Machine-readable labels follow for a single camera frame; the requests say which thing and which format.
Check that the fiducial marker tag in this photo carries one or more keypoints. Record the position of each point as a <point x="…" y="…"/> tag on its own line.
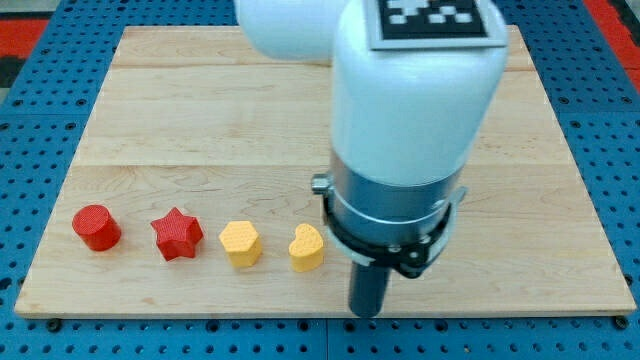
<point x="433" y="24"/>

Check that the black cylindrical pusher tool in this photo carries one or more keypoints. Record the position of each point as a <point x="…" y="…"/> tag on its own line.
<point x="367" y="289"/>

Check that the red star block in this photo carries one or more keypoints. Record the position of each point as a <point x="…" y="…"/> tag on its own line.
<point x="177" y="235"/>

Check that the red cylinder block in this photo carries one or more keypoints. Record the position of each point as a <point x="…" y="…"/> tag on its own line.
<point x="97" y="228"/>

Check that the yellow hexagon block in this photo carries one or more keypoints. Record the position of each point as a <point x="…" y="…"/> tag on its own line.
<point x="241" y="242"/>

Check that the wooden board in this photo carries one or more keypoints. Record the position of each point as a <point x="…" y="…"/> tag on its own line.
<point x="194" y="118"/>

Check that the yellow heart block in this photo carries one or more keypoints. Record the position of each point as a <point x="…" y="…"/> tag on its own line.
<point x="306" y="251"/>

